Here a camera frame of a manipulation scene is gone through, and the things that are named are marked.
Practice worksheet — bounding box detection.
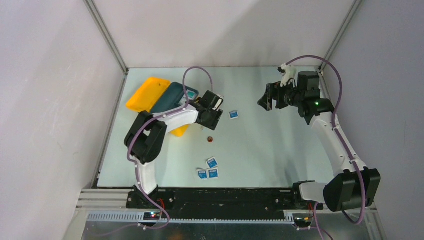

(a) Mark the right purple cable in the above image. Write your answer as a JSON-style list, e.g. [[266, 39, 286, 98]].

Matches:
[[285, 55, 367, 240]]

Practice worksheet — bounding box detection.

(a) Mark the dark teal divided tray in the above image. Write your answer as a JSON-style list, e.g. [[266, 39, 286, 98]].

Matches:
[[150, 82, 199, 114]]

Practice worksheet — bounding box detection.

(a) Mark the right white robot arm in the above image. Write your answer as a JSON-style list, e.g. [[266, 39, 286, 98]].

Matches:
[[258, 71, 381, 212]]

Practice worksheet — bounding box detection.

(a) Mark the medical gauze dressing packet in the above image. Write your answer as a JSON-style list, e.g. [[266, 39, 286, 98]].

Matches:
[[186, 90, 199, 101]]

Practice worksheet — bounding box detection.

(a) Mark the yellow medicine kit box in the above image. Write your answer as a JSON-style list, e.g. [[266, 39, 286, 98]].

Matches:
[[125, 76, 191, 138]]

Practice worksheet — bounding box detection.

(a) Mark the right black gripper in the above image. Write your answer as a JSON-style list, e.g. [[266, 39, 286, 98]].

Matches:
[[257, 77, 304, 112]]

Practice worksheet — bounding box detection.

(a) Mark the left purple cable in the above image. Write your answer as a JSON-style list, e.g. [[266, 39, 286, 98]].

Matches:
[[126, 66, 215, 230]]

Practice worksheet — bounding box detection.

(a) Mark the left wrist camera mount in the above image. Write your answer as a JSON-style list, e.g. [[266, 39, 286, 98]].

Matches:
[[212, 94, 224, 111]]

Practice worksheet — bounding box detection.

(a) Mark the blue alcohol pad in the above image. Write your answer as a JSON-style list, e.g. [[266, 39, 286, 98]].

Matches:
[[196, 169, 209, 180], [207, 167, 219, 179], [206, 157, 219, 169], [228, 110, 239, 120]]

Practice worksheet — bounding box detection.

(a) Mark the purple cable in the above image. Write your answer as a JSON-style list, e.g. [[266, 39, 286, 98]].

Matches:
[[285, 55, 367, 240], [126, 66, 215, 230]]

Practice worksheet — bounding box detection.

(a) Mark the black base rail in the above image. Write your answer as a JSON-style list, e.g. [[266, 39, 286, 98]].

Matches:
[[126, 187, 315, 221]]

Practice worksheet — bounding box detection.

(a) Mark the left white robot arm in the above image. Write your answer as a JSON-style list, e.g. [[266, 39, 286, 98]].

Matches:
[[124, 90, 224, 208]]

